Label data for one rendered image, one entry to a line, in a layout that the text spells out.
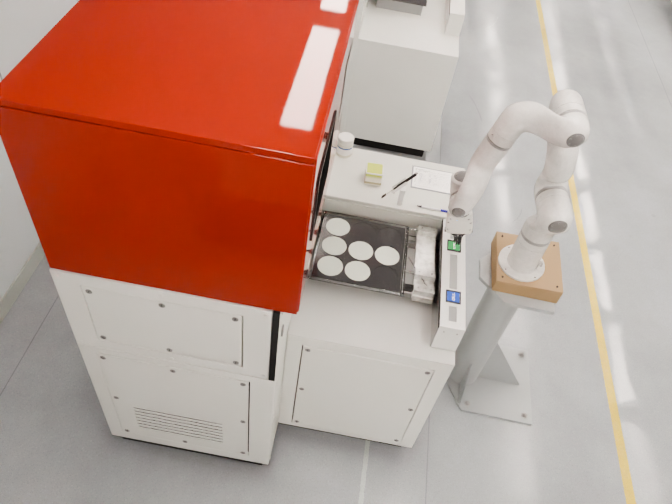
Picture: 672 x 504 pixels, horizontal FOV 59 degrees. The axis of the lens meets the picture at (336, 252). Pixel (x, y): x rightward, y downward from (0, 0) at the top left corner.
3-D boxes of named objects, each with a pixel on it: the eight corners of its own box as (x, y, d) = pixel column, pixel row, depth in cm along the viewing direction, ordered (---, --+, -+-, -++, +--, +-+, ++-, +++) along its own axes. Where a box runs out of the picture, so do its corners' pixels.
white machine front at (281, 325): (268, 380, 204) (272, 312, 174) (309, 216, 258) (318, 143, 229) (277, 381, 204) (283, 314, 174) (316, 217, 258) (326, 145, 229)
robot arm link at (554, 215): (549, 224, 234) (572, 181, 215) (556, 261, 222) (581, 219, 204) (519, 221, 234) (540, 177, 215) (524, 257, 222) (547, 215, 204)
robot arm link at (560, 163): (535, 224, 219) (530, 193, 229) (569, 223, 217) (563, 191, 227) (553, 115, 181) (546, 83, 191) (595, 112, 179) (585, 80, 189)
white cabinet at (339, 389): (277, 431, 278) (286, 335, 218) (312, 275, 343) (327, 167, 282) (411, 457, 278) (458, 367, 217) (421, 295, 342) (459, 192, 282)
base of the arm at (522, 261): (545, 253, 249) (562, 223, 235) (542, 287, 238) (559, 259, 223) (501, 240, 252) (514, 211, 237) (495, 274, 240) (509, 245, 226)
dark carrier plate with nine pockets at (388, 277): (311, 276, 227) (311, 275, 227) (325, 214, 250) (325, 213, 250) (399, 292, 227) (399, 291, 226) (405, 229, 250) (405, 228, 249)
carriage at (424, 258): (410, 300, 230) (412, 296, 228) (415, 233, 255) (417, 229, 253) (431, 304, 230) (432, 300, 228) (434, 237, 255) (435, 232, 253)
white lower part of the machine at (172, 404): (113, 443, 266) (75, 344, 205) (173, 299, 320) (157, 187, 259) (268, 473, 265) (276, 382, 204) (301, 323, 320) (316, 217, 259)
